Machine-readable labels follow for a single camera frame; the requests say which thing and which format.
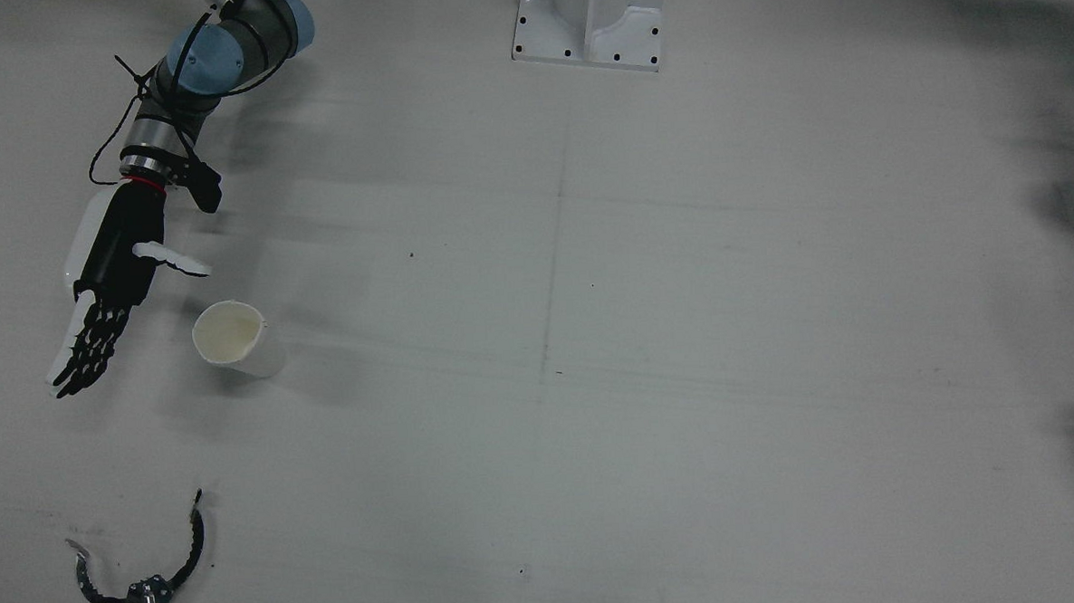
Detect white paper cup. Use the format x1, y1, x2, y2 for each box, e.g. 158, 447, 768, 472
191, 298, 287, 383

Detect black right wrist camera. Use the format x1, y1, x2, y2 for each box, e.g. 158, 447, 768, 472
172, 157, 225, 216

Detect white bolted mount pedestal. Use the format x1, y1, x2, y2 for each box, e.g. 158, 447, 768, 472
509, 0, 670, 79

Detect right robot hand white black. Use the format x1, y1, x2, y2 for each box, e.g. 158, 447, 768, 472
38, 176, 218, 401

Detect reacher grabber tool green handle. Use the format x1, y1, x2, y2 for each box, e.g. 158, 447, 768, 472
63, 487, 210, 603

